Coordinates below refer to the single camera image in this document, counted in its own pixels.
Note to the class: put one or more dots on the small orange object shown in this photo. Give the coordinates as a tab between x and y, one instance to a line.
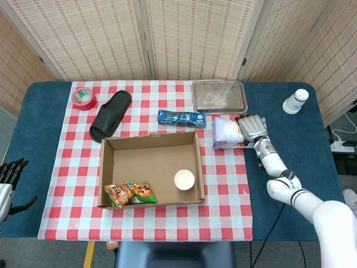
112	245

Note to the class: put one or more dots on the black slipper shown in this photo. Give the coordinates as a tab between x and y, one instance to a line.
110	114

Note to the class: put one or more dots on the right silver hand orange fingertips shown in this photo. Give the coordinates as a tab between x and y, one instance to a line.
252	127

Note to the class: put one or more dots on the bamboo folding screen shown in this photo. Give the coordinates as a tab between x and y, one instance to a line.
97	42

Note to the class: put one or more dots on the white power strip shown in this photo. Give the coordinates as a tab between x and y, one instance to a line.
341	147

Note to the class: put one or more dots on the small white paper cup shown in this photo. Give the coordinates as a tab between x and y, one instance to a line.
184	180

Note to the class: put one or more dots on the dark blue chair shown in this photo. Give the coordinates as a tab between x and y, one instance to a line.
173	255

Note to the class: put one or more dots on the left silver hand black fingers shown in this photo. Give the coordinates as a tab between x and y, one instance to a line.
5	192

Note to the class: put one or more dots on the green snack bag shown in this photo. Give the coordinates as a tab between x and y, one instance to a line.
125	194

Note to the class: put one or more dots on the blue rectangular packet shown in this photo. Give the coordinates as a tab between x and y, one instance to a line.
181	119

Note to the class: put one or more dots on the red tape roll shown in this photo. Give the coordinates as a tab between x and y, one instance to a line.
83	102

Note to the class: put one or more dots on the rectangular metal tray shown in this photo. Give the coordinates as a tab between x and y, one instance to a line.
219	96

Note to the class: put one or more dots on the upside-down paper cup stack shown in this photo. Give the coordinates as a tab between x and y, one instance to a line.
294	102

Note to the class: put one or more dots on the white tissue pack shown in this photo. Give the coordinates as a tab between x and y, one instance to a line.
226	131

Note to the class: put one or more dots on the brown cardboard box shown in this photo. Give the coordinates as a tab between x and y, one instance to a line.
153	159

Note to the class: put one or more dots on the red white checkered tablecloth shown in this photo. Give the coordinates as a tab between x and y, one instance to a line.
78	167

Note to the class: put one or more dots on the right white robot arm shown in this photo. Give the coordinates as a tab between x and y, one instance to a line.
301	195

